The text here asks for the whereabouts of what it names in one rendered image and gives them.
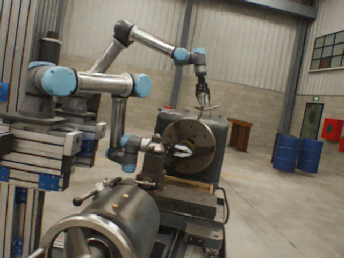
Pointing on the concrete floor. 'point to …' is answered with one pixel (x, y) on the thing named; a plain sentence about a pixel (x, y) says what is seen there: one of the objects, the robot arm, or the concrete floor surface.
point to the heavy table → (239, 134)
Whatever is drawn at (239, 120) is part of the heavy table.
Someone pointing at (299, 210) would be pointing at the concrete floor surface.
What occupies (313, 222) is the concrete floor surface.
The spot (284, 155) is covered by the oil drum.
